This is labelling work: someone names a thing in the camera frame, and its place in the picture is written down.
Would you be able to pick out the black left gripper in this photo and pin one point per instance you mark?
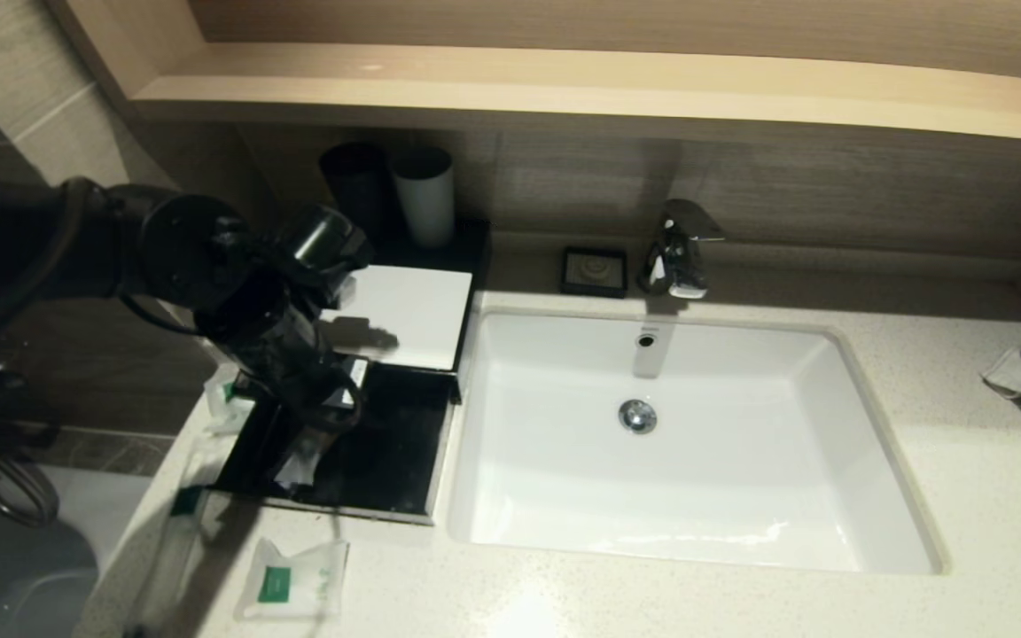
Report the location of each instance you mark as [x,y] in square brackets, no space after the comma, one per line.
[307,381]

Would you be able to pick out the clear tube packet green label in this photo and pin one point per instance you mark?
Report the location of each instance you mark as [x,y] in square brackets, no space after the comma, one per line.
[300,471]

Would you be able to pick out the small sachet with green label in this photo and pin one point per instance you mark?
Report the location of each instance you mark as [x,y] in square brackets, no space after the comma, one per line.
[225,409]

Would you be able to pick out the black glossy box drawer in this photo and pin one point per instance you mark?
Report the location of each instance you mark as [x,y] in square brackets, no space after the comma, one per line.
[386,452]

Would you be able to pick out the black plastic cup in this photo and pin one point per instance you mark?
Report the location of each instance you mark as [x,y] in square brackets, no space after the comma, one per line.
[353,190]

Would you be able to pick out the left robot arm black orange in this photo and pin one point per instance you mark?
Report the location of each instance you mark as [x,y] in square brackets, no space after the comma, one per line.
[32,239]

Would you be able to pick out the long clear toothbrush packet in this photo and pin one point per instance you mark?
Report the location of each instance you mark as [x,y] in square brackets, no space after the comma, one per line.
[183,505]

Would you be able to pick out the flat sachet with green label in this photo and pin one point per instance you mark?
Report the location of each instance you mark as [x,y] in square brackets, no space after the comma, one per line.
[293,580]

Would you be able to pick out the grey plastic cup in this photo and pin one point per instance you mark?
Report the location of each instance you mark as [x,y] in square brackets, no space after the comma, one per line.
[426,208]

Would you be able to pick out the black square soap dish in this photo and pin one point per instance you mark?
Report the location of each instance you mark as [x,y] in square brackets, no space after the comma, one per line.
[595,270]

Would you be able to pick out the chrome sink drain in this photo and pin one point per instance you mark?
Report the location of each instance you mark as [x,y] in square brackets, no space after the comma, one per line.
[637,416]

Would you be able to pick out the chrome sink faucet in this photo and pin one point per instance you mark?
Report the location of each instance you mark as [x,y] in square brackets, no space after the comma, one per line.
[679,257]

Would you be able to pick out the white ceramic sink basin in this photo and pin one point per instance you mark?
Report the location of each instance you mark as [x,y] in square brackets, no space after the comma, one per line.
[741,461]

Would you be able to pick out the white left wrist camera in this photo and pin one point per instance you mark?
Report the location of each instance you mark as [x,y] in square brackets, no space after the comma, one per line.
[344,291]

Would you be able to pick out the light wooden wall shelf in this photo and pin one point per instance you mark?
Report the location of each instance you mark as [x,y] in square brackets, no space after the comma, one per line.
[564,89]

